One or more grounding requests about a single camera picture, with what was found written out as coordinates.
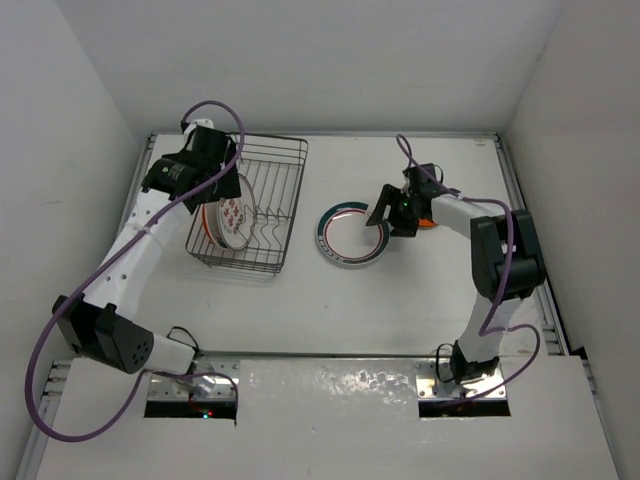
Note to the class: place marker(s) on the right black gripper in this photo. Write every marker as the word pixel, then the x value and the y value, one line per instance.
pixel 392 196

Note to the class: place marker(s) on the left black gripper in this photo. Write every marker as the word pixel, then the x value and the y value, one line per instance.
pixel 226 188

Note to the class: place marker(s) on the orange plastic plate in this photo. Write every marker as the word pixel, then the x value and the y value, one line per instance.
pixel 426 224

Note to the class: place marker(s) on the white plate grey rim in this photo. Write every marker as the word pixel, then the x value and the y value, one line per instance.
pixel 235 219

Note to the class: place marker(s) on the white plate red rim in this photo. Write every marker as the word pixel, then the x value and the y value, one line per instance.
pixel 344 238

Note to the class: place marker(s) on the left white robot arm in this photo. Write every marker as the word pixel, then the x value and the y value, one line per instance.
pixel 99 324

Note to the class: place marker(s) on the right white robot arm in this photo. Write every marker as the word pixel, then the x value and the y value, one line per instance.
pixel 506 259

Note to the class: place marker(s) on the white plate teal rim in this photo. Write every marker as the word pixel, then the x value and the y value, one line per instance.
pixel 209 220

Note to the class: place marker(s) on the wire dish rack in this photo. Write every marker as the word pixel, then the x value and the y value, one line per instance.
pixel 274 167

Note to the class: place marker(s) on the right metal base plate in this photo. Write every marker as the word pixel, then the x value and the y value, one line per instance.
pixel 434 383

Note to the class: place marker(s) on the metal base plate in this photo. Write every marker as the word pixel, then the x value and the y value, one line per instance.
pixel 434 383
pixel 213 380

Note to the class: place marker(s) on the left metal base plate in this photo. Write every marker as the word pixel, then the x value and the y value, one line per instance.
pixel 213 380

